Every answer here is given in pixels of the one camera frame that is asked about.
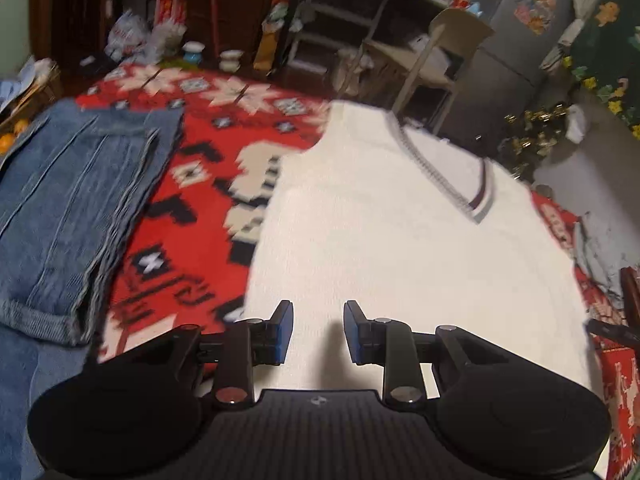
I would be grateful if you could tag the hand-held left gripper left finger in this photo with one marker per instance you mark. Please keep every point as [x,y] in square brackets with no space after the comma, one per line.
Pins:
[285,332]

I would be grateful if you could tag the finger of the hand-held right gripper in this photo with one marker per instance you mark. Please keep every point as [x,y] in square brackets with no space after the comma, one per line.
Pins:
[615,334]

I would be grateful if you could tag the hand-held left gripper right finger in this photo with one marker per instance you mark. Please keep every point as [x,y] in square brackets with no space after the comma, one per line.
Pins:
[352,335]

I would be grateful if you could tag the white knit vest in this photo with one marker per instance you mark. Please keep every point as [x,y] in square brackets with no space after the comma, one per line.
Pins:
[390,240]

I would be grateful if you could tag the dark wooden side table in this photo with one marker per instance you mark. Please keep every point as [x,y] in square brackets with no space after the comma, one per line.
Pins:
[631,295]

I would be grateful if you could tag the red patterned blanket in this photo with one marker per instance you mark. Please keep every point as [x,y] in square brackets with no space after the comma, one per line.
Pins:
[210,135]

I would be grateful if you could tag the white paper sheet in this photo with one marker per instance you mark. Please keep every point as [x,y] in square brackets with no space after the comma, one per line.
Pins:
[576,124]

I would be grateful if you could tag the small Christmas tree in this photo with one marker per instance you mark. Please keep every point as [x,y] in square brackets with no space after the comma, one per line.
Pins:
[530,135]

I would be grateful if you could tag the blue denim jeans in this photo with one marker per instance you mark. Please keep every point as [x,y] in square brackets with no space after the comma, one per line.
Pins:
[65,200]

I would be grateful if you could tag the white ceramic bowl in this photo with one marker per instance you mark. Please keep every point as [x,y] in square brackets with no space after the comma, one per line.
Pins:
[231,61]

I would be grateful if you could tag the yellow paper bag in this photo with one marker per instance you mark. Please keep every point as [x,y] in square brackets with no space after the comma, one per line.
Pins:
[265,50]

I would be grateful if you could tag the blue ceramic bowl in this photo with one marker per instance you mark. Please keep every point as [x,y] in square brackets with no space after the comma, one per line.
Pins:
[193,54]

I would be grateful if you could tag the silver refrigerator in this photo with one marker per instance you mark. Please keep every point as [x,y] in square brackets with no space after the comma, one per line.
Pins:
[505,60]

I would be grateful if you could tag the white metal rack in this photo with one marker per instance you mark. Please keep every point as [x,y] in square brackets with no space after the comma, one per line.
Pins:
[340,20]

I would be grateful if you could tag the wooden drawer cabinet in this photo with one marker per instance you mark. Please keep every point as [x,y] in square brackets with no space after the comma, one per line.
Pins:
[240,15]

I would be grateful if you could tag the cream chair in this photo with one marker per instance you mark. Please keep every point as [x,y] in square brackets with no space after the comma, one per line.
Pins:
[460,25]

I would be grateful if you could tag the white plastic bag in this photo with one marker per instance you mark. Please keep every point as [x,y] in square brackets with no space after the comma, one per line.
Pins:
[127,35]

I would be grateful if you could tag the red white box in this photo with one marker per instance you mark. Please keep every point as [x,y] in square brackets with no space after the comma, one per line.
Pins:
[171,9]

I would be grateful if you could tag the green Christmas wall banner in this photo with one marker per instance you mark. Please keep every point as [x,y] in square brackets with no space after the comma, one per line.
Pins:
[610,60]

